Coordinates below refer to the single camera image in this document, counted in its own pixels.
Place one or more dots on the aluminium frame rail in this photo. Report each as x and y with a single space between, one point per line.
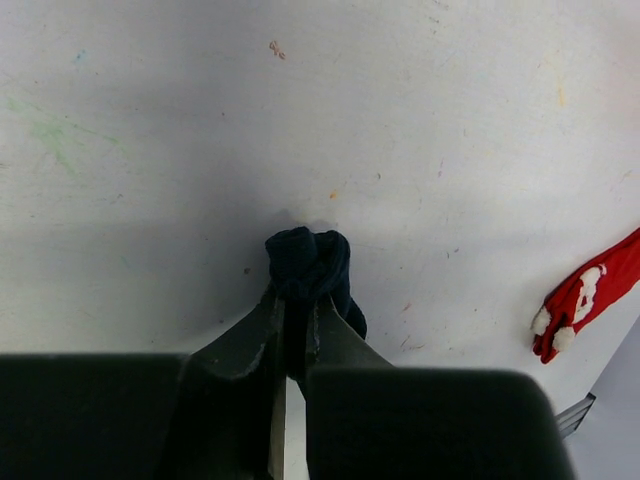
570 419

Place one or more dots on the red santa sock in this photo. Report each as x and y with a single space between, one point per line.
583 296

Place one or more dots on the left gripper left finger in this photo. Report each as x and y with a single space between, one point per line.
239 351

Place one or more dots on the dark navy ankle sock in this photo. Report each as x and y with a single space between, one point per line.
304 267

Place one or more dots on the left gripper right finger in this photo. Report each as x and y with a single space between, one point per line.
331 343

